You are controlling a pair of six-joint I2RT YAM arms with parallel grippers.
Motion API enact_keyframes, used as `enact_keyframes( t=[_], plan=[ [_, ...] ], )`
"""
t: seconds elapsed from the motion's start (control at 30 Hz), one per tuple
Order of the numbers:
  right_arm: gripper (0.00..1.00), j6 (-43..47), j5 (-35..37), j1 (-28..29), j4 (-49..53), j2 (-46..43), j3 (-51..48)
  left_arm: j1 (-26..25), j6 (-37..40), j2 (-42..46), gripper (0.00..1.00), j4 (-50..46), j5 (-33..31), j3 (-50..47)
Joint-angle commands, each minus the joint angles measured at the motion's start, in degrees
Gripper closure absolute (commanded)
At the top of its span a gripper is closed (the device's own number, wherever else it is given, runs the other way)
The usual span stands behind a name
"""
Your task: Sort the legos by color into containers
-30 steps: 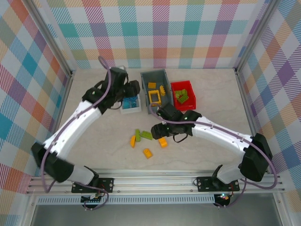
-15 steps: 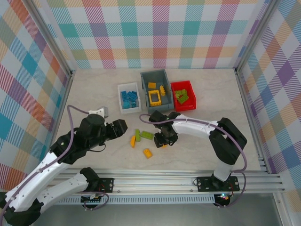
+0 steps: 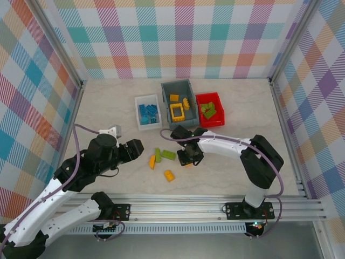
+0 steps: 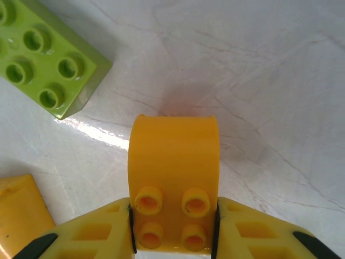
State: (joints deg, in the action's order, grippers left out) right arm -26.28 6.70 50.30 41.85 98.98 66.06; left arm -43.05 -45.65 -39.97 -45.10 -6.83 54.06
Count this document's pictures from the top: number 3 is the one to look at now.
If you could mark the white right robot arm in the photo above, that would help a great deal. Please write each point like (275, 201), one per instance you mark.
(223, 145)

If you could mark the orange lego wedge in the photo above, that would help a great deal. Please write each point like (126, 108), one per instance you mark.
(152, 162)

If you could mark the red plastic bin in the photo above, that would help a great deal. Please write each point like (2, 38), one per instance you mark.
(213, 123)

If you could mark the white plastic bin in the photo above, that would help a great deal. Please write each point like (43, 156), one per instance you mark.
(140, 122)

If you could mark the yellow lego brick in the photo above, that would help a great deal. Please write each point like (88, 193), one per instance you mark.
(174, 97)

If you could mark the gray plastic bin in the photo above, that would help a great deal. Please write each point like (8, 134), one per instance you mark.
(183, 90)

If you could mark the gray metal base panel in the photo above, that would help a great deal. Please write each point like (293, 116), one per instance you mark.
(188, 246)

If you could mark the small LED circuit board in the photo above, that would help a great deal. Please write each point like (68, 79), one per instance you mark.
(257, 226)

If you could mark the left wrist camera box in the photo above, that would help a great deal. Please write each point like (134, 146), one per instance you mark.
(114, 131)

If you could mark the yellow lego window frame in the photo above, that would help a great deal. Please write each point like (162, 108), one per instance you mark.
(172, 112)

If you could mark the aluminum base rail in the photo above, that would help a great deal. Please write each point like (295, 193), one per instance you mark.
(175, 207)

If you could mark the aluminum side frame rail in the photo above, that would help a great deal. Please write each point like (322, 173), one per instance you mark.
(285, 126)
(76, 108)

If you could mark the aluminum upright frame post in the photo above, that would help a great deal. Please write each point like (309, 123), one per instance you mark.
(293, 40)
(60, 44)

